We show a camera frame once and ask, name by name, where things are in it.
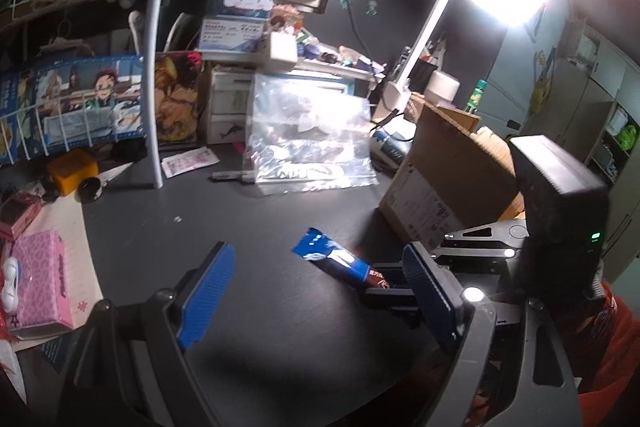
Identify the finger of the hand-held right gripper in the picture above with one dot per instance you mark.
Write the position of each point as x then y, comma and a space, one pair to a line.
387, 298
480, 259

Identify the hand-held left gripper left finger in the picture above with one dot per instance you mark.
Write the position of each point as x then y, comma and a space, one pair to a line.
210, 297

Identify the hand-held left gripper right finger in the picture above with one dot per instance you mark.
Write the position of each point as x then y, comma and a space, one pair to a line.
430, 297

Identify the blue snack packet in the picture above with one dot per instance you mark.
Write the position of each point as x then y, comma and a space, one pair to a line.
330, 257

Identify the cardboard box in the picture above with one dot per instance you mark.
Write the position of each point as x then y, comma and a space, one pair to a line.
440, 177

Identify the person's right forearm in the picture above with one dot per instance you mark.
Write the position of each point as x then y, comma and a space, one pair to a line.
615, 347

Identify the grey cabinet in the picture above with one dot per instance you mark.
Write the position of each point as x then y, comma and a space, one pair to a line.
590, 97

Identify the black pen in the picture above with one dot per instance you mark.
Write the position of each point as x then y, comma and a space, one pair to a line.
232, 176

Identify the pink sachet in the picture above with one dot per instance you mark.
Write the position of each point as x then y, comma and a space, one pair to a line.
190, 162

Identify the green bottle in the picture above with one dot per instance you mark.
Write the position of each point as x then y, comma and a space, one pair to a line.
475, 99

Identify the blue pouch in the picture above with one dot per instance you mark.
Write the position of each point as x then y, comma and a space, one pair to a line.
390, 147

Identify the black round lid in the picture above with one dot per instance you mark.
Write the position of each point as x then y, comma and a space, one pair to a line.
90, 191

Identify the pink tissue box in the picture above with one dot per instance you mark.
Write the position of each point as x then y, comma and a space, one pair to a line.
42, 282

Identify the white cylinder container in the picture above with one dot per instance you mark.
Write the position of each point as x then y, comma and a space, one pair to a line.
442, 84

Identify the clear zip bag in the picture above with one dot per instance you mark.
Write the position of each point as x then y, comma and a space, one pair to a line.
310, 132

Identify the yellow box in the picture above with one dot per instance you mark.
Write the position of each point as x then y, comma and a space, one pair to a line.
72, 172

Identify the white drawer unit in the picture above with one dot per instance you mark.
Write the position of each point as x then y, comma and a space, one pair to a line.
227, 112

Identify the white contact lens case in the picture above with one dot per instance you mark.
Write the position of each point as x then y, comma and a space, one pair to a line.
11, 282

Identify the anime art stand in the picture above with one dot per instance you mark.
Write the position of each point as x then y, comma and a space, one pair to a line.
177, 97

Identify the small pink box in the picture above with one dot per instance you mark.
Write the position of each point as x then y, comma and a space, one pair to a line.
20, 212

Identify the white desk lamp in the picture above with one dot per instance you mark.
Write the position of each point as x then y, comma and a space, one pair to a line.
425, 37

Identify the blue anime picture box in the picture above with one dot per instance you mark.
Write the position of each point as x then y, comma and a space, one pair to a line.
85, 102

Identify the white desk shelf riser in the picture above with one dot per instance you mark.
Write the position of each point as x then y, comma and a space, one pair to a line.
330, 69

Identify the small white box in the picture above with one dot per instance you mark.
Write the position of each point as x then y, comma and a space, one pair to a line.
282, 47

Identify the white medicine box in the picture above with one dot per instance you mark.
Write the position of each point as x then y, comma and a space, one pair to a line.
232, 34

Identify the small acrylic figure stand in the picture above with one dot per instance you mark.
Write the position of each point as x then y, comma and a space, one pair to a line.
285, 19

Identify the yellow character wall poster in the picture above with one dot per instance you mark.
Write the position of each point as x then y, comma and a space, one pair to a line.
542, 77

